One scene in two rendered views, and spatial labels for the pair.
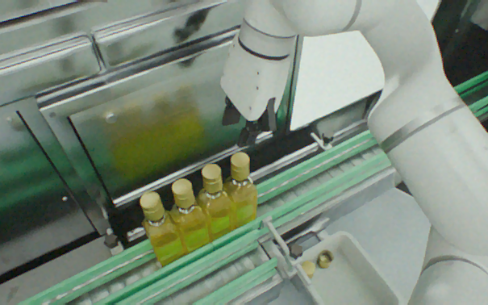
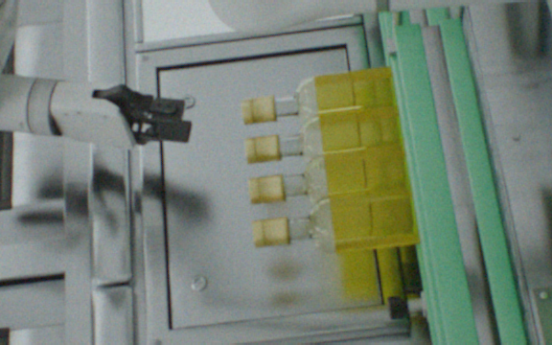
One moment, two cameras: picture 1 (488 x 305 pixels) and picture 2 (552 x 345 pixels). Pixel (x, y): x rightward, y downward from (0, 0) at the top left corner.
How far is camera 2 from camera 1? 1.28 m
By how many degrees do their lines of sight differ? 54
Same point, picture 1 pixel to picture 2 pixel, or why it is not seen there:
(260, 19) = (16, 120)
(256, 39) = (35, 120)
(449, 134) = not seen: outside the picture
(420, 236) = not seen: outside the picture
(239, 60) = (78, 131)
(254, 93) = (85, 114)
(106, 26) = (89, 274)
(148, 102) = (194, 238)
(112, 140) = (238, 287)
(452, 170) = not seen: outside the picture
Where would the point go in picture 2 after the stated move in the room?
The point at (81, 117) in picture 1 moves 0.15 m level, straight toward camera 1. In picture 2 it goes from (181, 316) to (161, 267)
